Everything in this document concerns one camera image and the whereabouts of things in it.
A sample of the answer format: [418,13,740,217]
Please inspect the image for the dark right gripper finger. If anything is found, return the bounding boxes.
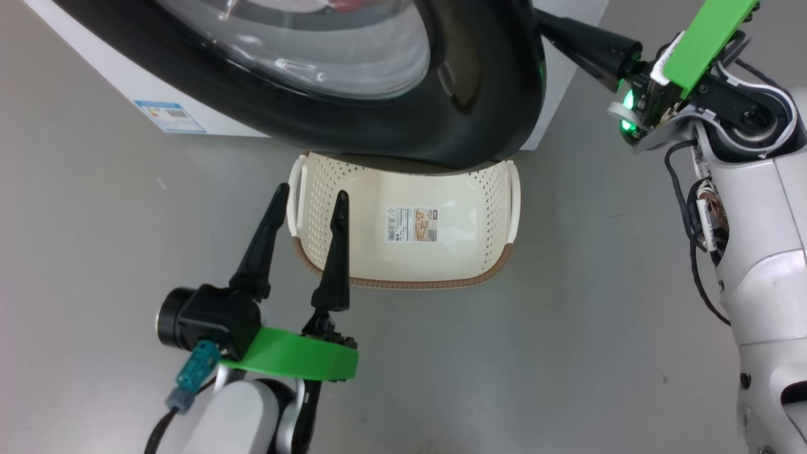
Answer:
[536,9,644,89]

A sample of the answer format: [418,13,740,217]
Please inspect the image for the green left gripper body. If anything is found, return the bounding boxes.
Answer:
[221,312,359,382]

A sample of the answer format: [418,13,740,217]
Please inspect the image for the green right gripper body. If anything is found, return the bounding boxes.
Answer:
[608,0,760,146]

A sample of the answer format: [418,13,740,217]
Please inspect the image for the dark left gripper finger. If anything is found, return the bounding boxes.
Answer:
[229,183,289,302]
[312,191,351,314]

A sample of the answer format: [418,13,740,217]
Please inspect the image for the black round glass door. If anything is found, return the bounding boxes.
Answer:
[54,0,546,171]

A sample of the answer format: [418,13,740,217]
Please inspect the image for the white washing machine body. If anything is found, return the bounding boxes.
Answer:
[22,0,609,152]

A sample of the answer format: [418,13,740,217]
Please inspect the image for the basket product label sticker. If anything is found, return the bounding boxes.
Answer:
[386,207,439,243]

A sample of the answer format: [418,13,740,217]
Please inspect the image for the cream perforated laundry basket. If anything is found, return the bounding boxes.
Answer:
[287,151,521,289]

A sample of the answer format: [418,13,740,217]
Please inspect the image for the blue energy label sticker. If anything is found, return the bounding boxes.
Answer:
[134,100,207,134]

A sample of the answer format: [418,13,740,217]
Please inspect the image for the left black cable teal plug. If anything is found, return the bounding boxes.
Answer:
[144,340,221,454]

